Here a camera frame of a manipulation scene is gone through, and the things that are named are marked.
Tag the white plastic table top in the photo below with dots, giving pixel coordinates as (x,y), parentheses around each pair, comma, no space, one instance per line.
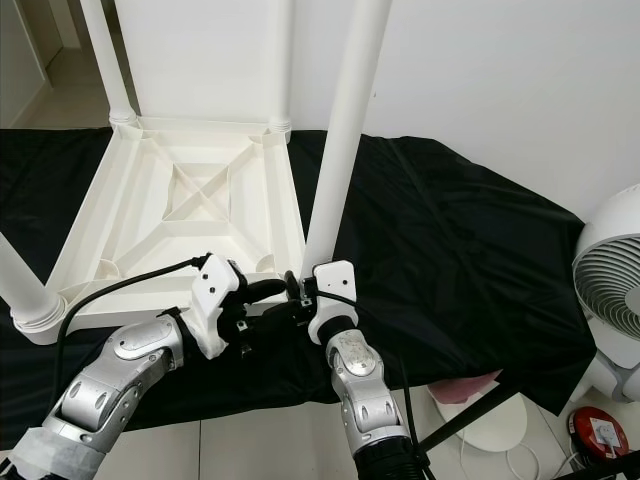
(150,200)

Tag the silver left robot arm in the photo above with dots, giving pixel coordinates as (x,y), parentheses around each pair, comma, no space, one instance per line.
(105,385)

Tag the pink seat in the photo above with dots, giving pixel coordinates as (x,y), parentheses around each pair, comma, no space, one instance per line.
(465,384)

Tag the black table cloth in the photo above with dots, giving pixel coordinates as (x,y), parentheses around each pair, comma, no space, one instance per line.
(490,270)

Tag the black metal table leg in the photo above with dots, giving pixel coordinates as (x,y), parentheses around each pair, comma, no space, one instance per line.
(470,415)

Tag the white round floor base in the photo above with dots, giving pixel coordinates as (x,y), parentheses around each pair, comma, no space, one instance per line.
(490,420)

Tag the white fan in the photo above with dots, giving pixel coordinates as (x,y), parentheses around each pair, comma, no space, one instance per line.
(610,280)

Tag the red round object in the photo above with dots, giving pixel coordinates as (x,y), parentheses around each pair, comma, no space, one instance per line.
(600,432)

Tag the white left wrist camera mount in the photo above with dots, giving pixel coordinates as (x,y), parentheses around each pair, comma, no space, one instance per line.
(213,290)

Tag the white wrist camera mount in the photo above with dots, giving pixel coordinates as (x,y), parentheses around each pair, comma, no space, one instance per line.
(335,280)
(213,290)

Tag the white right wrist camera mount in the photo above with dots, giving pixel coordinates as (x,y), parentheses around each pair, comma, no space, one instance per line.
(335,280)

